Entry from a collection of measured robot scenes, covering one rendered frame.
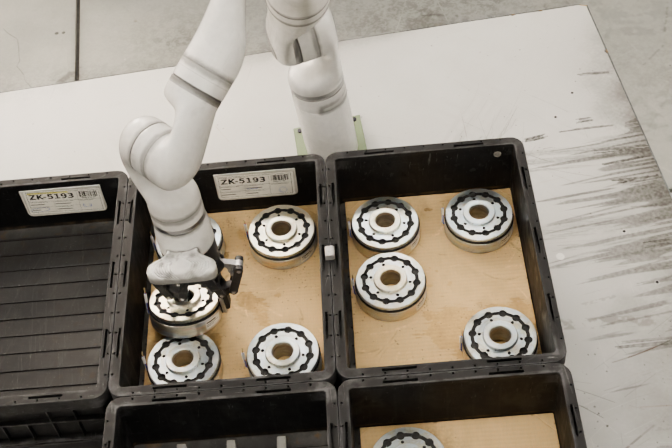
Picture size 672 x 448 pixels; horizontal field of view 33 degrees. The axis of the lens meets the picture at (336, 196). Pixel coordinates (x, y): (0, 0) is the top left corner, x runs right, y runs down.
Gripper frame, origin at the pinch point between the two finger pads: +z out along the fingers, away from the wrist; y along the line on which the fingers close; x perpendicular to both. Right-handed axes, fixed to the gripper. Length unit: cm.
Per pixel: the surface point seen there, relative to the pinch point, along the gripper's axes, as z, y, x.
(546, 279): -4.5, -47.9, 4.4
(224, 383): -5.3, -4.3, 17.4
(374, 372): -4.8, -23.8, 17.2
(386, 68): 16, -29, -65
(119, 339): -4.5, 10.7, 8.5
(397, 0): 84, -33, -170
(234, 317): 4.3, -3.4, 0.0
